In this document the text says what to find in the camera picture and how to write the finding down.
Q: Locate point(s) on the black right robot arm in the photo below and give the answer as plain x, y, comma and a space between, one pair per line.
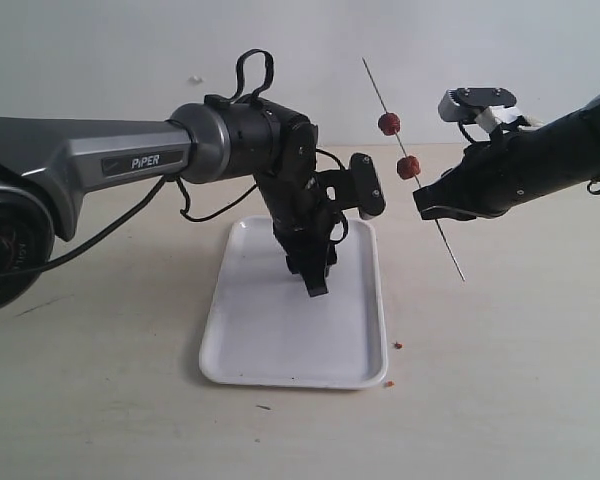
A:
572, 148

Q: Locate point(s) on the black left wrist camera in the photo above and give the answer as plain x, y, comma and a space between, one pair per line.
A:
355, 187

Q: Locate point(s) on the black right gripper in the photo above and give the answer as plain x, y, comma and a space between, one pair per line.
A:
489, 181

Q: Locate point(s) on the thin metal skewer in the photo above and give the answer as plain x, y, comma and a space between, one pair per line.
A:
404, 152

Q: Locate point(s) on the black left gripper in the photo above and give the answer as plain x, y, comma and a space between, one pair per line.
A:
304, 219

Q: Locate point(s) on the white rectangular plastic tray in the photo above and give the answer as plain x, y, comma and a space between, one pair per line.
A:
264, 330

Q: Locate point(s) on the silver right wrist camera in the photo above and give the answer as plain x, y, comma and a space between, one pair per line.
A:
491, 108

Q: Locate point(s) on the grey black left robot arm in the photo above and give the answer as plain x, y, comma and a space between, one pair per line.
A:
48, 166

